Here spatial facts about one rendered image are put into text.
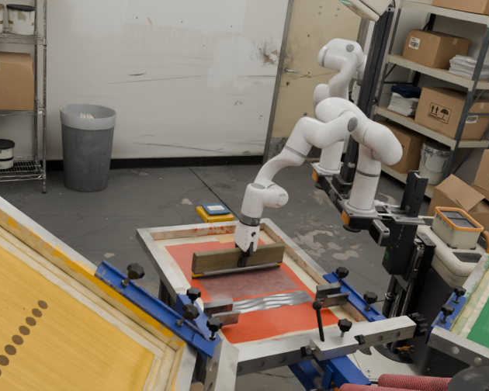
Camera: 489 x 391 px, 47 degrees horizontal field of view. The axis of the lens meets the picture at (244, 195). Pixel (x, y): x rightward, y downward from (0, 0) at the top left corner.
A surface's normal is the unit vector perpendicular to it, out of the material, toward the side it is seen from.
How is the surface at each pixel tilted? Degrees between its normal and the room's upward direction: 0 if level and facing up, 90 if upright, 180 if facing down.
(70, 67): 90
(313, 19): 90
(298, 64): 90
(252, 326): 0
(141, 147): 90
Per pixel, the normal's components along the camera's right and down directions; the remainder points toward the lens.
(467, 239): 0.14, 0.43
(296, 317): 0.14, -0.91
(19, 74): 0.43, 0.36
